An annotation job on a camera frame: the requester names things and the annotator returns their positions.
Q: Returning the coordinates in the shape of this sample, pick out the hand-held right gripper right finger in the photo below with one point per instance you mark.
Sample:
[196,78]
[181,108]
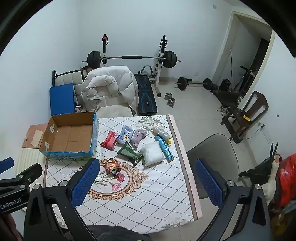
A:
[208,185]

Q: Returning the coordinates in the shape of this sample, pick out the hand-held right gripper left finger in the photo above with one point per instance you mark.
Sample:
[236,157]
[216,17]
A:
[85,183]

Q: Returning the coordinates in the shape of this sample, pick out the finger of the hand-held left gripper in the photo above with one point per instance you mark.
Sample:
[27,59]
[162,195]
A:
[30,172]
[6,165]

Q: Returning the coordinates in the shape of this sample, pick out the orange panda-print packet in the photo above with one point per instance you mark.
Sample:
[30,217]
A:
[112,168]

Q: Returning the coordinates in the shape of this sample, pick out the cardboard box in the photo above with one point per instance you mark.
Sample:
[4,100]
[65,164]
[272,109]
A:
[69,136]

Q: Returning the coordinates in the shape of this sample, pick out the red soft packet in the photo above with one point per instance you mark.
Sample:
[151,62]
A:
[109,140]

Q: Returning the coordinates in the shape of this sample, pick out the green soft packet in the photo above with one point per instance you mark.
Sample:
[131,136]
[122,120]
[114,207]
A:
[128,153]

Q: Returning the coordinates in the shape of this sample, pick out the long blue packet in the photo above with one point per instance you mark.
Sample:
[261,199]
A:
[164,148]

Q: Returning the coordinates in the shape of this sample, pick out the white soft bag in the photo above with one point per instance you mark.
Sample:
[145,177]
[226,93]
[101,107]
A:
[151,153]

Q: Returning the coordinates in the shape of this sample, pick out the yellow clear packet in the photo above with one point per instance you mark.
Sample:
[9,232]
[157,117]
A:
[161,134]

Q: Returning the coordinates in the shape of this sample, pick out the purple cloth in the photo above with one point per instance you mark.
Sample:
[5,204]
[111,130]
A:
[137,138]

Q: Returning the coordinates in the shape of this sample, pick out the brown paper sheet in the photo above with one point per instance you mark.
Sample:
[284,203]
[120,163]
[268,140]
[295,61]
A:
[37,138]

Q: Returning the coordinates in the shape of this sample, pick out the black device with antennas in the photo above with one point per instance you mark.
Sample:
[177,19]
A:
[261,169]

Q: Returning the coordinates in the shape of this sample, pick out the floral diamond-pattern tablecloth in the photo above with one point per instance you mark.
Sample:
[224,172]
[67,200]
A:
[150,185]

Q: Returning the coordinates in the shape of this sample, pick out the person's dark fleece clothing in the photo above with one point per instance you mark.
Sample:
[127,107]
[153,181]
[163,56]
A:
[118,234]

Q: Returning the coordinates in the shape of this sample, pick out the white goose plush toy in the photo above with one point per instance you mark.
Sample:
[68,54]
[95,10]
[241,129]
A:
[272,185]

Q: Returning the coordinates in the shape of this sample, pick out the small red white box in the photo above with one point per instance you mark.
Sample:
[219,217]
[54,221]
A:
[78,108]

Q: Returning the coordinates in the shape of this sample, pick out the white shoe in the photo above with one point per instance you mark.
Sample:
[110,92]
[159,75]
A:
[225,112]
[220,109]

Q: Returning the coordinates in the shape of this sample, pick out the beige upholstered chair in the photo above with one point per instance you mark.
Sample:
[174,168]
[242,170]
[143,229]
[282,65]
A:
[113,109]

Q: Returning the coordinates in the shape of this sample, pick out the blue folded mat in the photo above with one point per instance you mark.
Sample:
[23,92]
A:
[61,99]

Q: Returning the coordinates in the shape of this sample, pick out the red plastic bag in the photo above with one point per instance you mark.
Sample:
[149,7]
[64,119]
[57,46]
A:
[288,176]

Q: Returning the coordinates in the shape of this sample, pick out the chrome dumbbell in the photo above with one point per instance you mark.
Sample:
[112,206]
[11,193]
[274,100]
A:
[167,95]
[171,102]

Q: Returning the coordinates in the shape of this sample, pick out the dark wooden chair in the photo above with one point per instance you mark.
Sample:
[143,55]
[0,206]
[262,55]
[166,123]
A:
[254,104]

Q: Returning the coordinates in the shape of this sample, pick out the beige padded folding chair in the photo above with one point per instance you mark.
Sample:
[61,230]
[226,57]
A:
[67,80]

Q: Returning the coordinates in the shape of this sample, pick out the white puffer jacket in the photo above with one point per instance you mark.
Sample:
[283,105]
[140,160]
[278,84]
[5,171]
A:
[108,81]

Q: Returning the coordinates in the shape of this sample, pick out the black weight bench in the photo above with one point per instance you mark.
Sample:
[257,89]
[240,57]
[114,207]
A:
[145,97]

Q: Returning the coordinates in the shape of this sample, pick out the short barbell with black plates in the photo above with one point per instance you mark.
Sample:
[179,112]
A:
[182,82]

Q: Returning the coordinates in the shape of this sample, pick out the thin black rod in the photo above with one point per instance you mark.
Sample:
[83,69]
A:
[231,64]

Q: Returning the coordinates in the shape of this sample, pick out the white barbell rack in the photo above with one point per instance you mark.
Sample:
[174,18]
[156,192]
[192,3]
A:
[159,69]

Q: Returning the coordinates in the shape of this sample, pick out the black barbell with weight plates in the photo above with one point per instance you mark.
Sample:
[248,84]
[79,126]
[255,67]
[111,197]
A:
[131,57]

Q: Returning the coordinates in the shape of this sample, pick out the white door frame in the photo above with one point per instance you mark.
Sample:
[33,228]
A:
[223,51]

